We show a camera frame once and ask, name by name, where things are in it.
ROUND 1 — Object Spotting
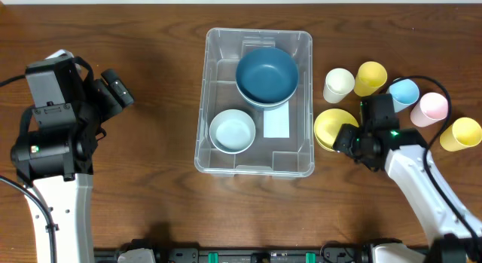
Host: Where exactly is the yellow bowl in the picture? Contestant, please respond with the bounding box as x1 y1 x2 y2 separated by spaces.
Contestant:
313 109 358 151

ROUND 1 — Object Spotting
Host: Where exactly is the light blue cup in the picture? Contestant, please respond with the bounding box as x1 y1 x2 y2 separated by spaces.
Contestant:
386 79 419 113

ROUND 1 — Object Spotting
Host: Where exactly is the cream cup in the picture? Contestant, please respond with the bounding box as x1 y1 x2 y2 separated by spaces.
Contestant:
323 68 355 103

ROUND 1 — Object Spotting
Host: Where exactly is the yellow cup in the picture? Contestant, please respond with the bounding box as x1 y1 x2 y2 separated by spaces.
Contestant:
440 117 481 151
354 61 388 96

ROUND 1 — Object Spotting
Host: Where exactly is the pink cup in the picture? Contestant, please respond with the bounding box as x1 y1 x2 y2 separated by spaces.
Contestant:
410 92 448 127

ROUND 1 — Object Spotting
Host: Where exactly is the clear plastic storage bin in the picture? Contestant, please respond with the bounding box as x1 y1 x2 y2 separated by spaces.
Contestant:
194 28 315 179

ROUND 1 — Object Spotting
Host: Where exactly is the grey bowl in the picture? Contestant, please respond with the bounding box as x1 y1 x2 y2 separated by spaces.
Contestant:
209 109 256 154

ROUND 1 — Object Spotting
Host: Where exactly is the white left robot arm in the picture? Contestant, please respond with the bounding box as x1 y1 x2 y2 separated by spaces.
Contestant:
11 50 134 262

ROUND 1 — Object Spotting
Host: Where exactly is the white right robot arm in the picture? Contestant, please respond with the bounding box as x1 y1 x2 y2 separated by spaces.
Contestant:
333 124 481 262

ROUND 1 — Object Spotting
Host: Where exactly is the white label in bin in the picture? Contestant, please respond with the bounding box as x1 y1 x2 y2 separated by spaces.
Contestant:
263 102 290 139

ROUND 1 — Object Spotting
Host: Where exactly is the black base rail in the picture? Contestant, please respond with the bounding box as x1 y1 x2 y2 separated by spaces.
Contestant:
93 246 377 263

